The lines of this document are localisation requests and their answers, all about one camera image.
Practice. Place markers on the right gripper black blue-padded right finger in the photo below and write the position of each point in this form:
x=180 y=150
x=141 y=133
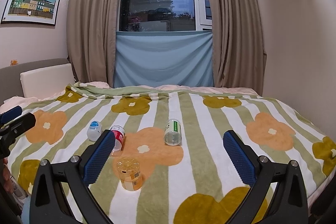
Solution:
x=289 y=200

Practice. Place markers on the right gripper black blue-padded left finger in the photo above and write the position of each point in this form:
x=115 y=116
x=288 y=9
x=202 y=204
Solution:
x=48 y=201

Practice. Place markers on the blue label plastic cup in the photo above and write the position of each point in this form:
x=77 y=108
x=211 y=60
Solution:
x=94 y=131

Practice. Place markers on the orange transparent plastic cup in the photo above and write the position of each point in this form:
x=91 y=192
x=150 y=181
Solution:
x=129 y=173

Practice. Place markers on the green label plastic cup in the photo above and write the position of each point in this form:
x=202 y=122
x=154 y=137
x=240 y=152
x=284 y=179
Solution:
x=173 y=133

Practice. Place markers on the floral striped blanket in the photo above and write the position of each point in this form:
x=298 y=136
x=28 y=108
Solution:
x=194 y=182

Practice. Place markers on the white pillow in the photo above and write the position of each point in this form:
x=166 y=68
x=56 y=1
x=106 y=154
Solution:
x=45 y=82

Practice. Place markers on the grey headboard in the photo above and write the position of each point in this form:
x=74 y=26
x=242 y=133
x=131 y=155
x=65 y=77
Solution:
x=10 y=76

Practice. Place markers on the right beige curtain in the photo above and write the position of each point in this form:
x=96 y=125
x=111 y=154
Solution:
x=239 y=56

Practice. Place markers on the beige curtain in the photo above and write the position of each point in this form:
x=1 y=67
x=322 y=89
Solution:
x=239 y=56
x=91 y=39

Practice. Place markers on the light blue cloth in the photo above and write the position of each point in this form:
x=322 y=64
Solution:
x=156 y=58

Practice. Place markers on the framed houses picture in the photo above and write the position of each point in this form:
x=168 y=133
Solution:
x=42 y=12

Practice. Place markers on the left beige curtain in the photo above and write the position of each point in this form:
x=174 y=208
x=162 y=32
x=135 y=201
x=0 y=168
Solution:
x=91 y=39

